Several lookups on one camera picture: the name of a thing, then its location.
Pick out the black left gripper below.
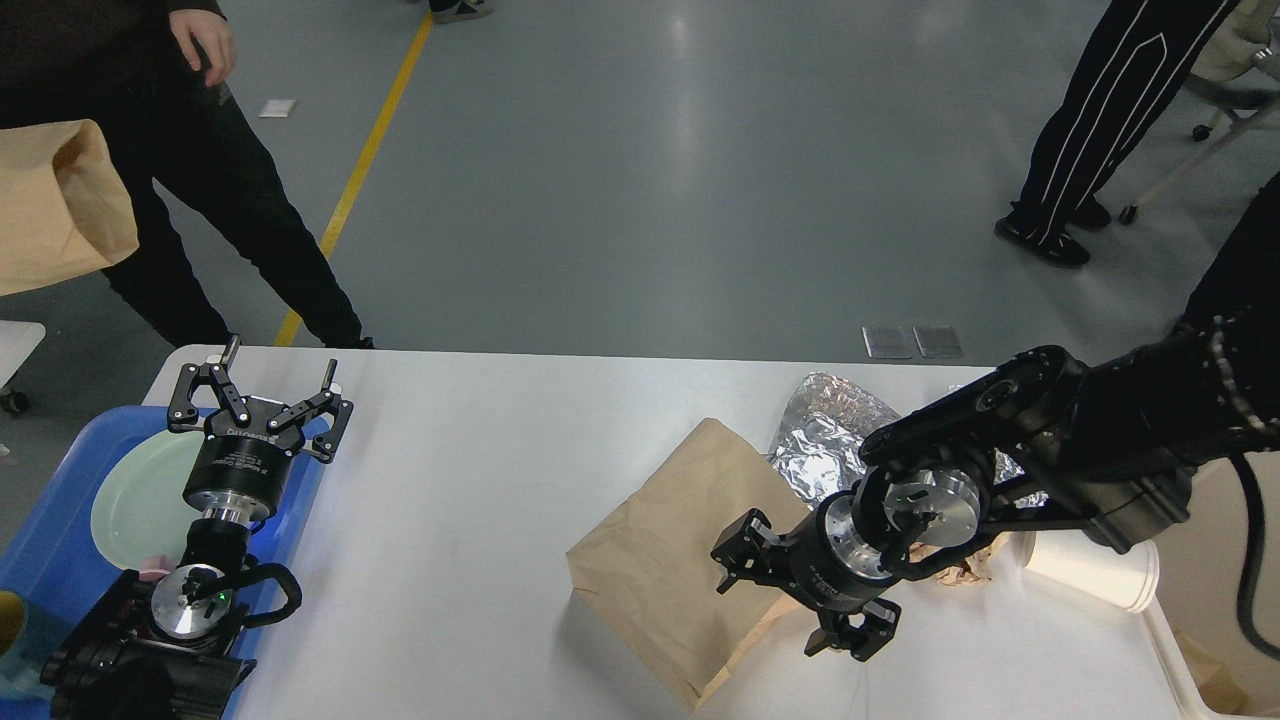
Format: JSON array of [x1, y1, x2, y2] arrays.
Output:
[[165, 333, 355, 523]]

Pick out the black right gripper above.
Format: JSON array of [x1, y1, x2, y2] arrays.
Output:
[[710, 493, 902, 662]]

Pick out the large brown paper bag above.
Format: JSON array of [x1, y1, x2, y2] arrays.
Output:
[[566, 418, 808, 711]]

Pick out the light green plate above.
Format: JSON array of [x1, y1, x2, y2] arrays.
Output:
[[90, 430, 204, 569]]

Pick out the pink ribbed mug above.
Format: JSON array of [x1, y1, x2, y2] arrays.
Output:
[[138, 555, 177, 584]]

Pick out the dark teal mug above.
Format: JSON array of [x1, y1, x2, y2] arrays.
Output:
[[1, 589, 70, 702]]

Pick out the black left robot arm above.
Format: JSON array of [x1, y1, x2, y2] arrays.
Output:
[[40, 334, 355, 719]]

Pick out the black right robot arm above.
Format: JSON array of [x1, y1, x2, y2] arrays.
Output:
[[710, 179, 1279, 661]]

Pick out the person bare hand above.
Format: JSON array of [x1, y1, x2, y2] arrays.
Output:
[[168, 9, 237, 88]]

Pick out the crumpled foil left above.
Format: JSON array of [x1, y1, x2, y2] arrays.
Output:
[[765, 372, 901, 509]]

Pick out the crumpled foil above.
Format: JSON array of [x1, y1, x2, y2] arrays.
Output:
[[765, 372, 901, 509], [908, 379, 1024, 520]]

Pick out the crumpled brown paper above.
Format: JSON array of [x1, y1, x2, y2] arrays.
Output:
[[932, 534, 1010, 588]]

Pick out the crumpled foil right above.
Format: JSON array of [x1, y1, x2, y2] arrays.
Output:
[[908, 379, 1024, 520]]

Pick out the white side table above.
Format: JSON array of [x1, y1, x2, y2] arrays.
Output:
[[1, 320, 46, 416]]

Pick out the blue plastic tray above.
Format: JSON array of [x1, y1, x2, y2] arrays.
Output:
[[1, 405, 328, 719]]

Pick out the floor plate left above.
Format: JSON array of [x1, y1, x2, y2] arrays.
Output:
[[861, 325, 916, 360]]

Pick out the floor plate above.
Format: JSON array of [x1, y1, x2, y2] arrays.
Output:
[[861, 325, 916, 360], [911, 325, 964, 359]]

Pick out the paper bag held by person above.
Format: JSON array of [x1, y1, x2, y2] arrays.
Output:
[[1, 119, 140, 295]]

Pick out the floor plate right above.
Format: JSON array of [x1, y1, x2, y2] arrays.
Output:
[[911, 325, 964, 359]]

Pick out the white paper cup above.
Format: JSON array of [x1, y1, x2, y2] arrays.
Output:
[[1012, 530, 1161, 612]]

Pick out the person in black left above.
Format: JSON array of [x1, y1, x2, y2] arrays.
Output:
[[1, 1, 372, 348]]

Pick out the beige plastic bin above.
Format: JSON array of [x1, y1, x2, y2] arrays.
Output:
[[1155, 459, 1279, 719]]

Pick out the passerby shoe top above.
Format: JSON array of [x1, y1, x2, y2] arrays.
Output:
[[428, 0, 494, 26]]

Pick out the person in striped trousers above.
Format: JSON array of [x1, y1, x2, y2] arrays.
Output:
[[995, 1, 1238, 268]]

